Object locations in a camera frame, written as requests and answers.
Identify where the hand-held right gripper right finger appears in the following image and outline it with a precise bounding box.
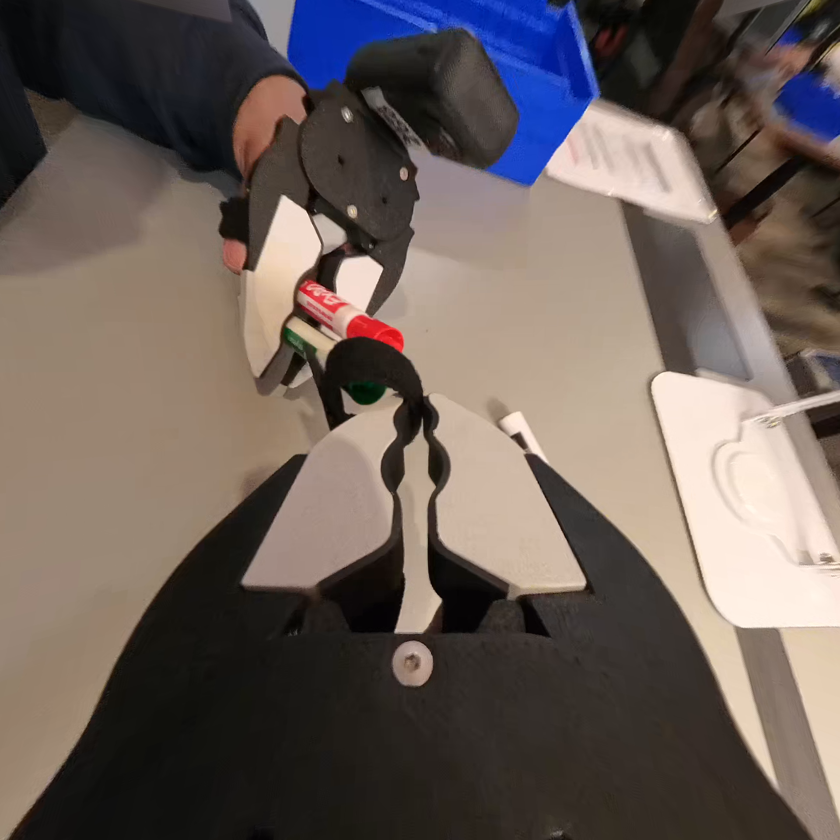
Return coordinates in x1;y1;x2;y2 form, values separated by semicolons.
427;392;589;601

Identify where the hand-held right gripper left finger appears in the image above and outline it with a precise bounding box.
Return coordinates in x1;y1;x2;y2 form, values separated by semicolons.
241;394;408;605

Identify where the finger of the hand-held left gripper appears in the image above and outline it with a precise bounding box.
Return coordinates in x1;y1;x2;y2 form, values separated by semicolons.
239;193;324;391
338;250;396;317

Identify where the red marker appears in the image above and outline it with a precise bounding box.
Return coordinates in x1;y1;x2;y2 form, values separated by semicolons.
292;280;406;354

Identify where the green marker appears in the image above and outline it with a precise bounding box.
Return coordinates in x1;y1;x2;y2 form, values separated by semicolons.
281;319;389;406

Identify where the black marker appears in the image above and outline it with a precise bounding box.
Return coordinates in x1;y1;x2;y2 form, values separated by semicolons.
497;411;547;462

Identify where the black velcro strap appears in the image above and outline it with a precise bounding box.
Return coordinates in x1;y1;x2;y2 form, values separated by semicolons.
322;338;442;455

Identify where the person's left forearm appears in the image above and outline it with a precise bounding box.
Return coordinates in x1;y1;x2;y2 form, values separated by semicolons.
0;0;311;179

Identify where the person's left hand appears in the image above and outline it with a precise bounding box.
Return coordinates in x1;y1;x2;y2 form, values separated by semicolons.
221;75;312;274

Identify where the large blue plastic bin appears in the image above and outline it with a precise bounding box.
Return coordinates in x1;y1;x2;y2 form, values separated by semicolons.
287;0;602;187

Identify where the printed paper sheet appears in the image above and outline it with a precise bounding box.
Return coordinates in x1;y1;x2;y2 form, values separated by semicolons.
545;99;721;227

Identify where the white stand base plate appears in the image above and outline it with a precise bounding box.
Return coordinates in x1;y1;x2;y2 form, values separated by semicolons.
650;368;840;630

